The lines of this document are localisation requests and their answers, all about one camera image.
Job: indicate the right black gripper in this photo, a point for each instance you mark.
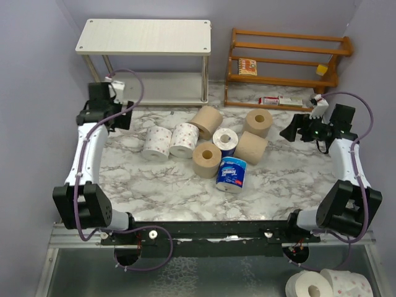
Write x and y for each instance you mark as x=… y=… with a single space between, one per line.
x=290 y=132

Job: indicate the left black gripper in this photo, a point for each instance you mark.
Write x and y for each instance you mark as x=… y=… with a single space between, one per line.
x=124 y=120

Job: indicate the brown paper roll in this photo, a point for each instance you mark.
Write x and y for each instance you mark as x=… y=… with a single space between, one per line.
x=206 y=159
x=207 y=120
x=258 y=122
x=250 y=148

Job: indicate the blue Vinda roll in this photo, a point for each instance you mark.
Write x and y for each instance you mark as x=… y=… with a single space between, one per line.
x=226 y=140

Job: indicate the white floral paper roll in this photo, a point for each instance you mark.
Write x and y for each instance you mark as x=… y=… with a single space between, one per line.
x=157 y=144
x=184 y=140

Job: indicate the blue Tempo roll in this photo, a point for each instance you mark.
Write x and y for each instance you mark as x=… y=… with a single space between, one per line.
x=231 y=175

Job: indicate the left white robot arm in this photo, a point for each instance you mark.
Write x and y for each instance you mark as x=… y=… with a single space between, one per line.
x=81 y=202

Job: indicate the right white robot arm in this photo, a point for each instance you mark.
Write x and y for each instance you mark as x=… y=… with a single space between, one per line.
x=351 y=204

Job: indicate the white two-tier shelf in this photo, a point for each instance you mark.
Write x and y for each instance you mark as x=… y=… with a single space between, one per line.
x=102 y=38

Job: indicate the white green small box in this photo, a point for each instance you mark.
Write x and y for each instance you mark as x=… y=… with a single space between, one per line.
x=290 y=101

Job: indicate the red white small box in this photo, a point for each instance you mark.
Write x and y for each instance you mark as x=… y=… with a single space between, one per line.
x=269 y=101

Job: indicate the wooden slatted rack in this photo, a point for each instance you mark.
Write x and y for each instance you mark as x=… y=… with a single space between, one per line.
x=328 y=80

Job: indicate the yellow sponge block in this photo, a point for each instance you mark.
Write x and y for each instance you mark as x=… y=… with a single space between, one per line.
x=321 y=69

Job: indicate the orange snack packet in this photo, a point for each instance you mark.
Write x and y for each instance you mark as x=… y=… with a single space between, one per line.
x=247 y=67

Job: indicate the brown paper roll front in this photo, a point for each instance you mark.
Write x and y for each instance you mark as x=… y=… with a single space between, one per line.
x=206 y=159

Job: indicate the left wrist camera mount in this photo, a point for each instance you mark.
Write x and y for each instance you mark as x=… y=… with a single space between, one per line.
x=116 y=90

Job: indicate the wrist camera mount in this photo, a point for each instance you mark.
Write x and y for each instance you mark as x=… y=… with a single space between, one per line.
x=320 y=106
x=116 y=90

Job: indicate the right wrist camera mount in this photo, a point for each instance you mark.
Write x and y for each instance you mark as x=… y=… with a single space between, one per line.
x=320 y=106

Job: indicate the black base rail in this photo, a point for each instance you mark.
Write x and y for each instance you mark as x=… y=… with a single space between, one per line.
x=208 y=239

